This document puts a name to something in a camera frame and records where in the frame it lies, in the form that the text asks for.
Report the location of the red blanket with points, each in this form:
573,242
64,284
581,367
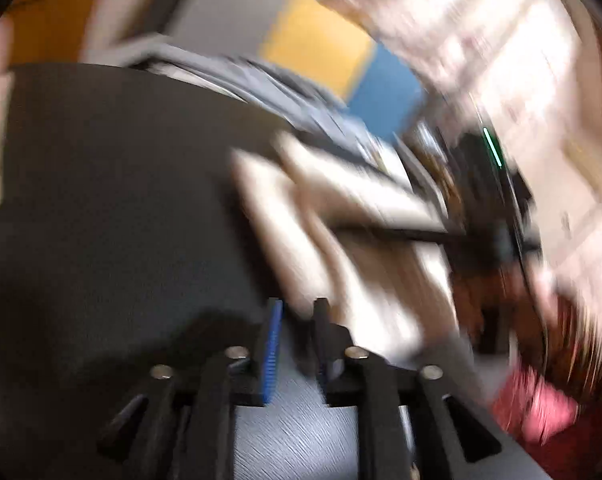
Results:
536,405

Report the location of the grey white cloth pile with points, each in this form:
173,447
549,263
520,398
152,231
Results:
261,80

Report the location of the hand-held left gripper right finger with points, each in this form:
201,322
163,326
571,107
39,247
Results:
325,345

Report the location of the pale curtain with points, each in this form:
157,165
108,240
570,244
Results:
531,60

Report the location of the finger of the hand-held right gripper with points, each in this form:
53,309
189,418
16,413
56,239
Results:
406,234

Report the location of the yellow and blue panel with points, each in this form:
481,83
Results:
351,60

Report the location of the orange wooden panel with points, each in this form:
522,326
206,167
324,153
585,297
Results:
56,25

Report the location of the cream cloth garment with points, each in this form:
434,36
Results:
381,305

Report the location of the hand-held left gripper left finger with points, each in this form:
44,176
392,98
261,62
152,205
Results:
273,350

